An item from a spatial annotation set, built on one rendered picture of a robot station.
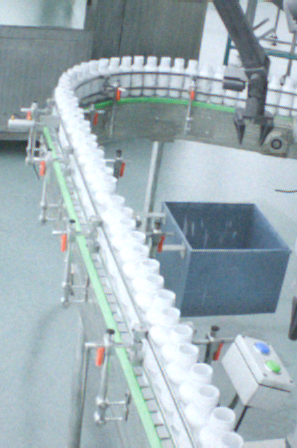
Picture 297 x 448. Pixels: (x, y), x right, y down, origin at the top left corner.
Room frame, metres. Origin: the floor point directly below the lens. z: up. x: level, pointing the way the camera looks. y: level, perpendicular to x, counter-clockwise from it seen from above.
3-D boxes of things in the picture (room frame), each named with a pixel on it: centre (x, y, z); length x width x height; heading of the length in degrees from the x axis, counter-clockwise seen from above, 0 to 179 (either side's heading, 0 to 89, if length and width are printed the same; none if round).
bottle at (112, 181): (1.75, 0.12, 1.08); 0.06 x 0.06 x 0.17
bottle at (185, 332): (1.14, -0.08, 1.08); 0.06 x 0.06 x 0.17
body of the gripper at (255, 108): (2.06, -0.24, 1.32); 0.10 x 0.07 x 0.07; 105
